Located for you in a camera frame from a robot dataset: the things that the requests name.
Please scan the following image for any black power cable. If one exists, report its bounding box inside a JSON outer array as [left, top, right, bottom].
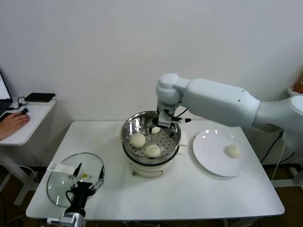
[[260, 132, 284, 164]]

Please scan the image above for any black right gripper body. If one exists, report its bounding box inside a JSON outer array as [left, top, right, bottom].
[[151, 117, 178, 130]]

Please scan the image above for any black desk cable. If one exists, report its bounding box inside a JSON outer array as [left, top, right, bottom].
[[9, 96, 27, 112]]

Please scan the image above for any black flat device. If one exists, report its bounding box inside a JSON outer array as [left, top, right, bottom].
[[24, 93, 56, 103]]

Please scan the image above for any bare person hand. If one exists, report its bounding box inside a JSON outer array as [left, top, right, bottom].
[[0, 113, 31, 141]]

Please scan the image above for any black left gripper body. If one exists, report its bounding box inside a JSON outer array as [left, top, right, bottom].
[[65, 182, 97, 215]]

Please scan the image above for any white floor cable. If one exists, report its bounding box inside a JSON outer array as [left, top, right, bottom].
[[18, 165, 40, 185]]

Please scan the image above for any white side table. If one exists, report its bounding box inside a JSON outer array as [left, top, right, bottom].
[[0, 100, 57, 206]]

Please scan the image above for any white round plate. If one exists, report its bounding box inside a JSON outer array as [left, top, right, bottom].
[[192, 129, 249, 177]]

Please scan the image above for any orange object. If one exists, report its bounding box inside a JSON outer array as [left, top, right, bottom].
[[292, 70, 303, 92]]

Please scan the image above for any glass lid with white handle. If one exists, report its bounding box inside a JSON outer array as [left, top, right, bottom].
[[46, 152, 105, 208]]

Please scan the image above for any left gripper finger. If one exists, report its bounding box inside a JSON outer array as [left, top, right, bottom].
[[70, 162, 82, 189], [93, 165, 105, 191]]

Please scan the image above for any perforated steel steamer basket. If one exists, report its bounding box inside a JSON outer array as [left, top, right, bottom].
[[115, 110, 189, 159]]

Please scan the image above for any white power cable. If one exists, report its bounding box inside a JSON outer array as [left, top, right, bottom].
[[272, 144, 295, 187]]

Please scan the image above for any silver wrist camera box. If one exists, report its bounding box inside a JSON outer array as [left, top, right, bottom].
[[157, 109, 173, 128]]

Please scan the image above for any white electric cooker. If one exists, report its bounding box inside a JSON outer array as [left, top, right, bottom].
[[122, 144, 185, 178]]

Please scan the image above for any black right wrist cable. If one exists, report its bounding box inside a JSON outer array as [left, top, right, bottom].
[[171, 107, 191, 124]]

